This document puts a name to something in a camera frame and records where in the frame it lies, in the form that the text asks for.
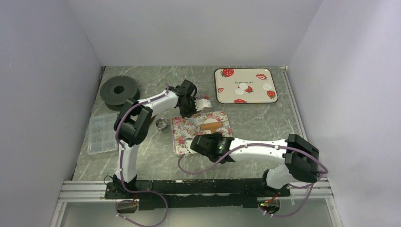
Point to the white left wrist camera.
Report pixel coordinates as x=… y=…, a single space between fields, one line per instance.
x=201 y=103

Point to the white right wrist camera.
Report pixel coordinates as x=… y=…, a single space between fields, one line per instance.
x=187 y=146

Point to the round white wrapper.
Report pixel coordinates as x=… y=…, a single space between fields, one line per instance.
x=243 y=86
x=239 y=92
x=267 y=87

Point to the round white wrapper left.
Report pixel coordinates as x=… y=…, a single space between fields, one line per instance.
x=239 y=92

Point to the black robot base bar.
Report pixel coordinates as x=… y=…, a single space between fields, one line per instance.
x=157 y=194

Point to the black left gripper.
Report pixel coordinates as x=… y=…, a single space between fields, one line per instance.
x=194 y=111

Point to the wooden rolling pin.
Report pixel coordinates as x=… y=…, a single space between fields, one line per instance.
x=212 y=127

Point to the aluminium frame rail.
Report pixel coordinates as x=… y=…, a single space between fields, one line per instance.
x=82 y=191

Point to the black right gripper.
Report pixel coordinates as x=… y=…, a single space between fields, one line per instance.
x=216 y=136

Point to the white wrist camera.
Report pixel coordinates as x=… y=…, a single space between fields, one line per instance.
x=187 y=146
x=201 y=103

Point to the floral print tray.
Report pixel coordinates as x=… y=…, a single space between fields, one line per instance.
x=183 y=128

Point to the black filament spool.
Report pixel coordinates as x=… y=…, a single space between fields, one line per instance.
x=115 y=91

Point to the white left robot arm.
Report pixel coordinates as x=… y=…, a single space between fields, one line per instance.
x=135 y=118

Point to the strawberry print tray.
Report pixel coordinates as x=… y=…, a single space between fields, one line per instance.
x=228 y=79

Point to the clear plastic parts box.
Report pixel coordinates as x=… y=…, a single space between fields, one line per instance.
x=101 y=134

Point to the round white wrapper right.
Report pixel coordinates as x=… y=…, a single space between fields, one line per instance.
x=267 y=87

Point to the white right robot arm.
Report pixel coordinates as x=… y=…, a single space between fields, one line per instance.
x=296 y=158

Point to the round white wrapper middle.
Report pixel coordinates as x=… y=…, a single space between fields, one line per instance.
x=243 y=86

